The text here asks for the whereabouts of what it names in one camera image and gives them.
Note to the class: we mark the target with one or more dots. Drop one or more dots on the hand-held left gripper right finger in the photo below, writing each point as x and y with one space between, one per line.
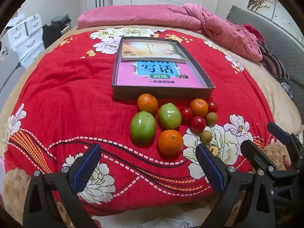
211 168

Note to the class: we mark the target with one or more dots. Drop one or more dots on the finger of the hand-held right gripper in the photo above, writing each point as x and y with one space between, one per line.
277 130
255 154

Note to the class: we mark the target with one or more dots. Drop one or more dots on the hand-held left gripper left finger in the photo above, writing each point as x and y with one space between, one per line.
86 168

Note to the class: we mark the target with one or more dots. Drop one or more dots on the brown longan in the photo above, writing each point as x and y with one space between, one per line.
206 136
211 118

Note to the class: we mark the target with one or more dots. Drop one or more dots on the red cherry tomato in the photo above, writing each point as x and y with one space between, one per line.
186 114
213 106
197 124

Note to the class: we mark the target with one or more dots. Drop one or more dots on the orange mandarin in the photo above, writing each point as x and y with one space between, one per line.
199 107
147 102
170 141

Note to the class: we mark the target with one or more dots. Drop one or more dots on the green jujube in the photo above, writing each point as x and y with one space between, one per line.
143 127
169 115

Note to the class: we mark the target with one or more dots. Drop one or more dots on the shallow cardboard box tray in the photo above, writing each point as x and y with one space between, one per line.
161 93

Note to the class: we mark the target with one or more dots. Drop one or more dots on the person's right hand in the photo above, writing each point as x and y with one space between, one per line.
287 162

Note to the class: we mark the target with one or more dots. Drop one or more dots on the grey patterned cloth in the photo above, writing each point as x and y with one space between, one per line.
286 87

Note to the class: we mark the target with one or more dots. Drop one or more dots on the striped cloth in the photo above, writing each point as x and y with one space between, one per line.
270 61

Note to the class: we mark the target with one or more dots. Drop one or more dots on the red floral blanket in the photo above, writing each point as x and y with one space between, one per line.
71 87

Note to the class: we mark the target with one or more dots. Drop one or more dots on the dark red cloth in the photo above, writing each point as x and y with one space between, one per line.
253 32

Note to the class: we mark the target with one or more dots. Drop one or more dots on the pink cover book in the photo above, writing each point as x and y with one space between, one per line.
128 76

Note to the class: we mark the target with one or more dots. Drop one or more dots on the white drawer chest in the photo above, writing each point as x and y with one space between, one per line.
29 49

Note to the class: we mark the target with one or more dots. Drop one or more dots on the sunflower cover book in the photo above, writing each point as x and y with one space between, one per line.
147 49

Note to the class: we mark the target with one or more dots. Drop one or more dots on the black garment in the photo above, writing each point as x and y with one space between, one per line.
51 34

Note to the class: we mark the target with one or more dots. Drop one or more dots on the dark clothes pile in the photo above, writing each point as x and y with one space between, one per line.
61 20

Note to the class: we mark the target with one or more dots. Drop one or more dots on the small white drawer box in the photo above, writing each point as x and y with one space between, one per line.
34 23
16 34

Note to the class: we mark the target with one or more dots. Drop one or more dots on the pink duvet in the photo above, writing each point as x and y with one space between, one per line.
142 16

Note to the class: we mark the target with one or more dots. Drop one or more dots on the floral wall painting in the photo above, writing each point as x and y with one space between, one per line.
261 2

